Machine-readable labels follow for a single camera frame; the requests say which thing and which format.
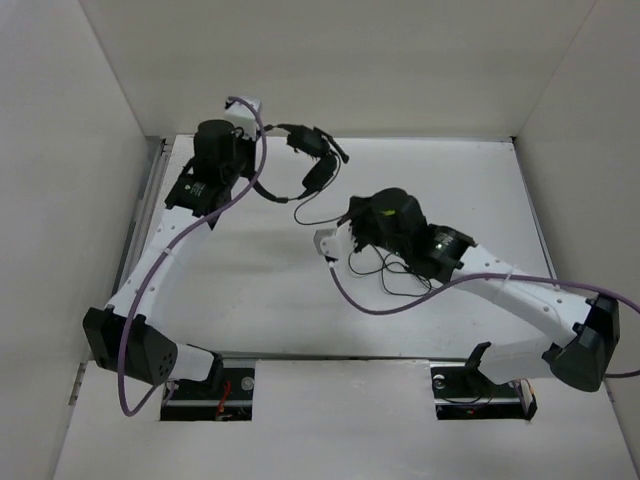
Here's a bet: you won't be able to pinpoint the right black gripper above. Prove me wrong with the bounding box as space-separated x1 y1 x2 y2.
338 194 409 259

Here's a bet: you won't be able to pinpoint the black headphones with cable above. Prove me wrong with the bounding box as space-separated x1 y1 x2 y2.
253 121 434 297

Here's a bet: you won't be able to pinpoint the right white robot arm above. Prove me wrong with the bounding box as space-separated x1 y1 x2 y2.
343 188 620 394

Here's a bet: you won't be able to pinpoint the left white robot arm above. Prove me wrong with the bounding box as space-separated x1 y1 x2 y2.
83 117 257 397

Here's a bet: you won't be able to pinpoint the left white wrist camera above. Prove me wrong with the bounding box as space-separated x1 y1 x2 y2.
223 96 262 141

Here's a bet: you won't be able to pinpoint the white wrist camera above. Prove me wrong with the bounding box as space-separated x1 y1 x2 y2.
313 222 356 263
223 96 262 141

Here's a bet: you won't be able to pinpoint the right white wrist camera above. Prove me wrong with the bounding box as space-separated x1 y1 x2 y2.
313 222 356 263

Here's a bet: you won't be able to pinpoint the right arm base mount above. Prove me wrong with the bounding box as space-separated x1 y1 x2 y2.
430 364 538 421

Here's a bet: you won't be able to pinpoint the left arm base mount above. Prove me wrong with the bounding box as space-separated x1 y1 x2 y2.
160 358 256 422

